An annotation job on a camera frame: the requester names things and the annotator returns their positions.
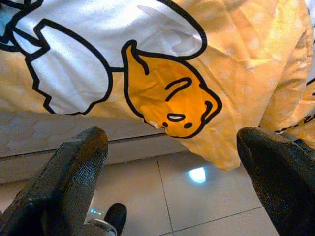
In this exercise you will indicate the white quilted mattress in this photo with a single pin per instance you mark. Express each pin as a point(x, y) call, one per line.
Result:
point(49, 132)

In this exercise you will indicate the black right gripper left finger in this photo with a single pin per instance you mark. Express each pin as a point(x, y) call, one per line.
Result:
point(61, 186)

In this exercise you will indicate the beige quilted bed base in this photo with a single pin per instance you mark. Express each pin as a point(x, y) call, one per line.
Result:
point(135, 150)

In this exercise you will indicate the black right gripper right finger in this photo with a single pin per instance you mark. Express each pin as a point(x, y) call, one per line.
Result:
point(285, 184)

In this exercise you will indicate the yellow cartoon egg blanket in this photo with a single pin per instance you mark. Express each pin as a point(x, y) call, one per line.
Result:
point(233, 61)

